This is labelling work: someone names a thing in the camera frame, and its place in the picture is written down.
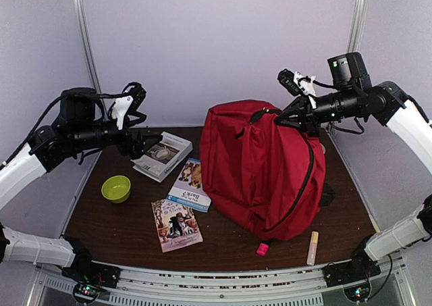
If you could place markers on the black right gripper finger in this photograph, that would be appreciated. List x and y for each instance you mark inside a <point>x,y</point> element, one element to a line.
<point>290,124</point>
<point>287,116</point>

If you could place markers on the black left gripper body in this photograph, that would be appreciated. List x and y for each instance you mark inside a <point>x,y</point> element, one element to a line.
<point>129,148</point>

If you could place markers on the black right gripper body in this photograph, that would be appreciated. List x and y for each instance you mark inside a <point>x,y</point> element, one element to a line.
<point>313,124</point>

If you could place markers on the grey white hardcover book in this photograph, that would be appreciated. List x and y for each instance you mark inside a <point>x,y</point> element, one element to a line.
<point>158,162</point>

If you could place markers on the red student backpack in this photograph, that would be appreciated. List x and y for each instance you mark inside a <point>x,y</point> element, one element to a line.
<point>266,178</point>

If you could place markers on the blue dog picture book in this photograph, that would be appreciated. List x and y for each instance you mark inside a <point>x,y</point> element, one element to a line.
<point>188,188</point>

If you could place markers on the pink illustrated paperback book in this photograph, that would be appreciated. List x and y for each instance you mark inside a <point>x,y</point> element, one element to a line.
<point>176,225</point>

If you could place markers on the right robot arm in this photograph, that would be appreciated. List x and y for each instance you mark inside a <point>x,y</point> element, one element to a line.
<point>354,96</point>

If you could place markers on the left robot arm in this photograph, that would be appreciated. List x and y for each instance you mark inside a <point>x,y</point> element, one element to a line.
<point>87,123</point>

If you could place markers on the lime green bowl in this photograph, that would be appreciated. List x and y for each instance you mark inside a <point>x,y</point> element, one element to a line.
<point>116,189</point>

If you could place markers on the pale yellow highlighter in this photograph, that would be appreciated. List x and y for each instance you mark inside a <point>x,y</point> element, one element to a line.
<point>312,249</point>

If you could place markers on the pink black highlighter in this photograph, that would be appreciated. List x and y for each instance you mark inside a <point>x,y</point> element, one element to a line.
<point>262,249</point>

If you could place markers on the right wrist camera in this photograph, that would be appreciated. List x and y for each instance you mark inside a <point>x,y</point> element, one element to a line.
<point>297,84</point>

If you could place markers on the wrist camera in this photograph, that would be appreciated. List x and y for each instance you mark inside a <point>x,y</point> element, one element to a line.
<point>297,84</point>
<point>124,110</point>

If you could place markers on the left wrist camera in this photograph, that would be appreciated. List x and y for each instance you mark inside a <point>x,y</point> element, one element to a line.
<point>124,110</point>

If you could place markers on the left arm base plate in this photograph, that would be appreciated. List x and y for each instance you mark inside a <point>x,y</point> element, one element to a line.
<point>99,275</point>

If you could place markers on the right aluminium frame post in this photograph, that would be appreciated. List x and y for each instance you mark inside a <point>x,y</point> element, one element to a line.
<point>357,25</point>

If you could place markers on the aluminium frame post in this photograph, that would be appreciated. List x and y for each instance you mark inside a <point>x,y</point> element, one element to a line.
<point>357,25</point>
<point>86,45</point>

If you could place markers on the left aluminium frame post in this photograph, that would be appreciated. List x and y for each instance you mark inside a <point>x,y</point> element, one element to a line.
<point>86,45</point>

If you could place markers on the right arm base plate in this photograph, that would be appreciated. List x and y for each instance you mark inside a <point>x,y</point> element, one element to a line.
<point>347,272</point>

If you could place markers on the front aluminium rail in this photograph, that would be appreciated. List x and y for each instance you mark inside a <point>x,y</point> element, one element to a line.
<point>306,285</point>

